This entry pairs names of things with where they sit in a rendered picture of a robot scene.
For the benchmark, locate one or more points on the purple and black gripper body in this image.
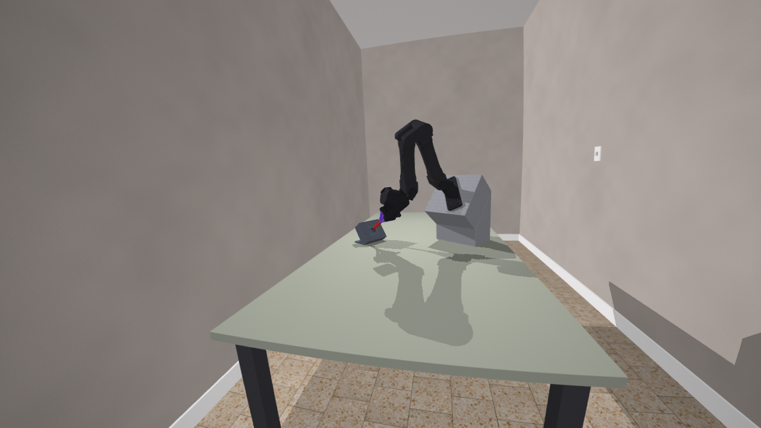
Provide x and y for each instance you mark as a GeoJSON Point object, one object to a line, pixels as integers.
{"type": "Point", "coordinates": [392, 214]}

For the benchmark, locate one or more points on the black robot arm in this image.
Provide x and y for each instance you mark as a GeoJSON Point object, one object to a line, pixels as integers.
{"type": "Point", "coordinates": [420, 134]}

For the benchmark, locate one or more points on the dark grey panel with slot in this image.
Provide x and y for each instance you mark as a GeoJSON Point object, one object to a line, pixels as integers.
{"type": "Point", "coordinates": [369, 235]}

